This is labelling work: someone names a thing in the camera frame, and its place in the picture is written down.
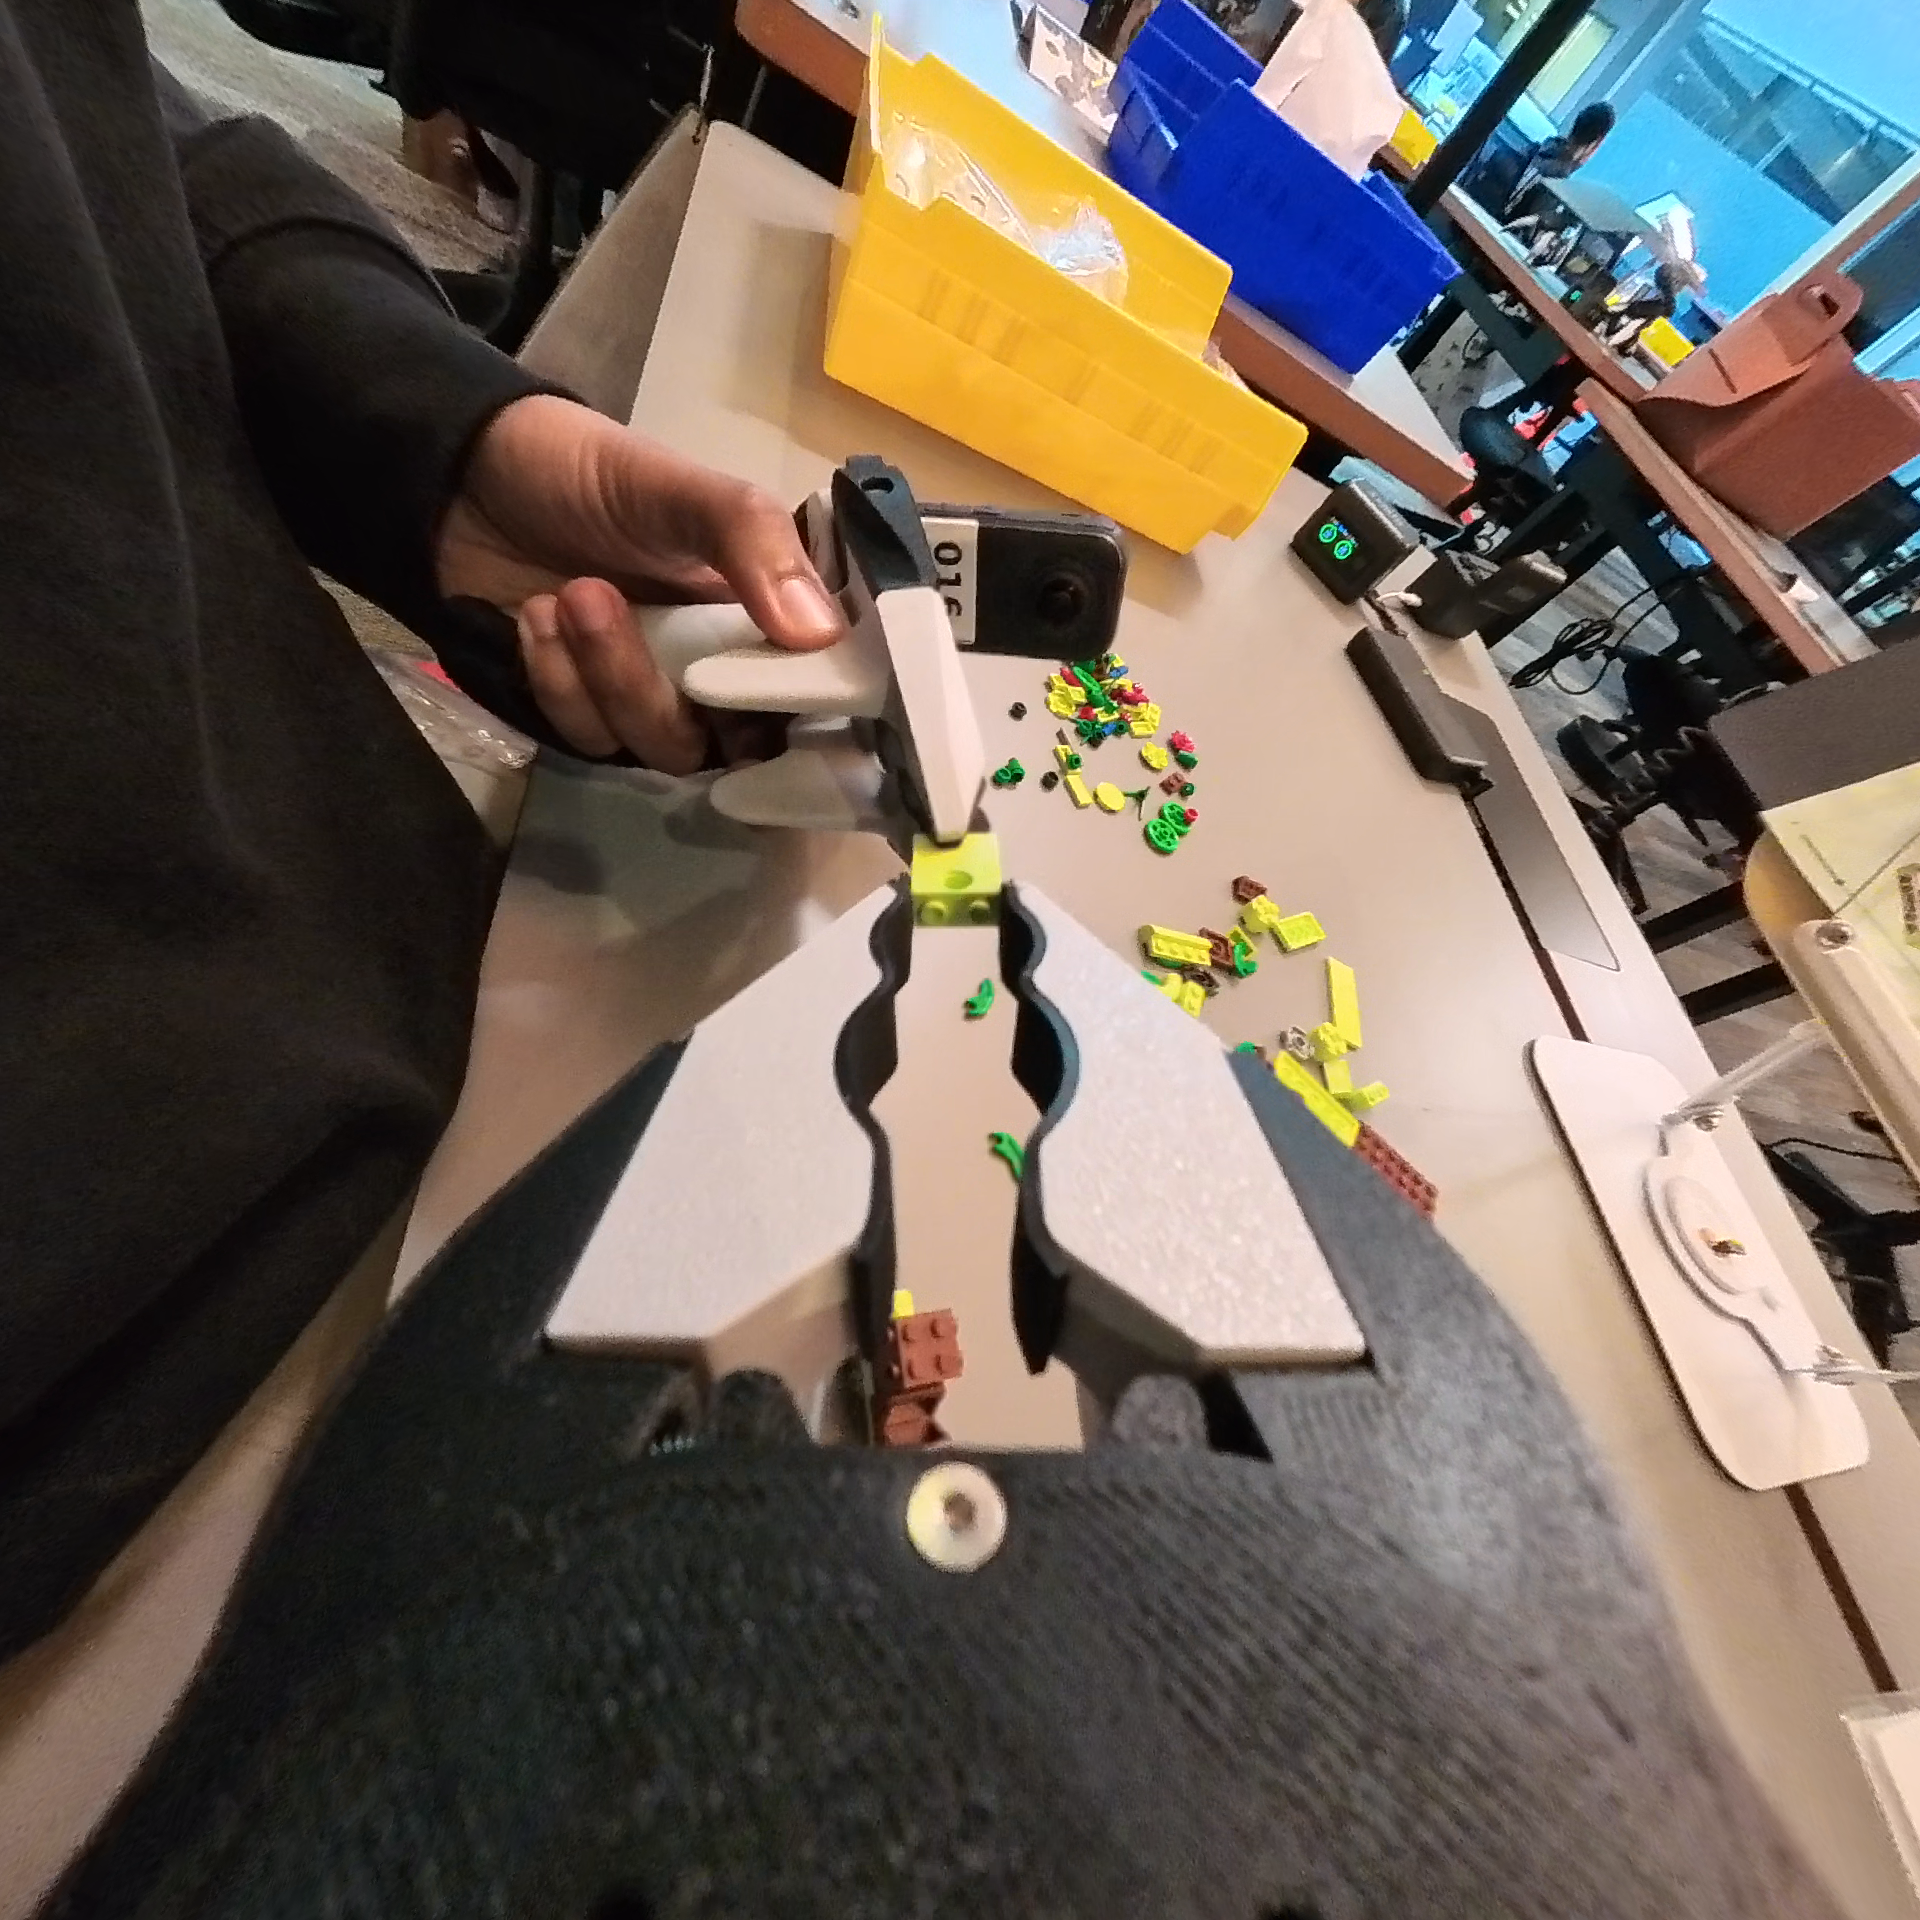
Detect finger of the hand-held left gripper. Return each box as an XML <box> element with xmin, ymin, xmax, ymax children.
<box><xmin>873</xmin><ymin>587</ymin><xmax>991</xmax><ymax>845</ymax></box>
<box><xmin>709</xmin><ymin>755</ymin><xmax>887</xmax><ymax>829</ymax></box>

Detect blue plastic bin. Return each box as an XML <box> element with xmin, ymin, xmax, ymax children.
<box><xmin>1106</xmin><ymin>0</ymin><xmax>1307</xmax><ymax>159</ymax></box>
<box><xmin>1148</xmin><ymin>78</ymin><xmax>1466</xmax><ymax>376</ymax></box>

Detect pile of assorted toy bricks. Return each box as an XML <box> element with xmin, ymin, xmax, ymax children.
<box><xmin>1131</xmin><ymin>872</ymin><xmax>1403</xmax><ymax>1156</ymax></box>

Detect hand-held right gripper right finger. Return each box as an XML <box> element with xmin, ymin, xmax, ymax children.
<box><xmin>1002</xmin><ymin>883</ymin><xmax>1369</xmax><ymax>1426</ymax></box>

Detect brown and lime brick assembly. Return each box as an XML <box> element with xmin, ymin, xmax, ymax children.
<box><xmin>871</xmin><ymin>1286</ymin><xmax>966</xmax><ymax>1450</ymax></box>

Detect large brown studded plate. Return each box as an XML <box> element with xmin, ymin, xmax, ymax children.
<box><xmin>1351</xmin><ymin>1118</ymin><xmax>1439</xmax><ymax>1211</ymax></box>

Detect small black device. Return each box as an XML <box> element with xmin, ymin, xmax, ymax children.
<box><xmin>1401</xmin><ymin>551</ymin><xmax>1567</xmax><ymax>639</ymax></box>

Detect brown leather bag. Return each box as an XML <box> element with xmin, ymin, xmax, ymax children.
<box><xmin>1628</xmin><ymin>270</ymin><xmax>1920</xmax><ymax>541</ymax></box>

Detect black device with green display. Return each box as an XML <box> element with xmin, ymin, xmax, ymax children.
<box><xmin>1293</xmin><ymin>479</ymin><xmax>1419</xmax><ymax>605</ymax></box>

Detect open instruction booklet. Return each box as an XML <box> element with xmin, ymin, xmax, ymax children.
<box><xmin>1762</xmin><ymin>756</ymin><xmax>1920</xmax><ymax>962</ymax></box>

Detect wooden background table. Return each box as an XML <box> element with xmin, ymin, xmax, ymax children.
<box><xmin>1574</xmin><ymin>375</ymin><xmax>1920</xmax><ymax>677</ymax></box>
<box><xmin>737</xmin><ymin>0</ymin><xmax>1483</xmax><ymax>512</ymax></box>

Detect small lime toy brick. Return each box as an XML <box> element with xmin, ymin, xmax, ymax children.
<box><xmin>909</xmin><ymin>835</ymin><xmax>1006</xmax><ymax>933</ymax></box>

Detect pile of tiny colourful pieces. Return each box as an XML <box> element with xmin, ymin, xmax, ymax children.
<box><xmin>990</xmin><ymin>652</ymin><xmax>1204</xmax><ymax>859</ymax></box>

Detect yellow plastic bin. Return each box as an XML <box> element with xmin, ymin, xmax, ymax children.
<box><xmin>823</xmin><ymin>45</ymin><xmax>1310</xmax><ymax>552</ymax></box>

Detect black office chair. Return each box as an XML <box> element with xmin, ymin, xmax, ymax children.
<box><xmin>1556</xmin><ymin>652</ymin><xmax>1764</xmax><ymax>917</ymax></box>

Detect white labelled box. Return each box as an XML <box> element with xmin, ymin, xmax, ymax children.
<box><xmin>1837</xmin><ymin>1691</ymin><xmax>1920</xmax><ymax>1863</ymax></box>

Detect scattered green leaf pieces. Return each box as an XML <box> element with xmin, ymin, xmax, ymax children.
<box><xmin>959</xmin><ymin>756</ymin><xmax>1038</xmax><ymax>1179</ymax></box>

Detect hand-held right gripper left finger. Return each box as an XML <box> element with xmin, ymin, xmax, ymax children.
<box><xmin>543</xmin><ymin>883</ymin><xmax>921</xmax><ymax>1442</ymax></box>

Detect white crumpled paper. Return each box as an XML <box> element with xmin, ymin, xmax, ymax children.
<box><xmin>1253</xmin><ymin>0</ymin><xmax>1413</xmax><ymax>182</ymax></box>

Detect clear plastic bags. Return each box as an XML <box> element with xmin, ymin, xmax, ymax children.
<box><xmin>878</xmin><ymin>111</ymin><xmax>1126</xmax><ymax>278</ymax></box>

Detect dark grey partition panel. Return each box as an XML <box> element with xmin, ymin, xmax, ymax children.
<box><xmin>1707</xmin><ymin>638</ymin><xmax>1920</xmax><ymax>858</ymax></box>

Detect white book stand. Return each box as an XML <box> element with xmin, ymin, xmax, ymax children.
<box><xmin>1527</xmin><ymin>808</ymin><xmax>1920</xmax><ymax>1494</ymax></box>

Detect black flat box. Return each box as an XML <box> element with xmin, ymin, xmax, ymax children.
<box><xmin>1343</xmin><ymin>621</ymin><xmax>1491</xmax><ymax>782</ymax></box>

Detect person's left hand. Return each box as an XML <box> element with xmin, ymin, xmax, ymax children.
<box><xmin>435</xmin><ymin>405</ymin><xmax>846</xmax><ymax>775</ymax></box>

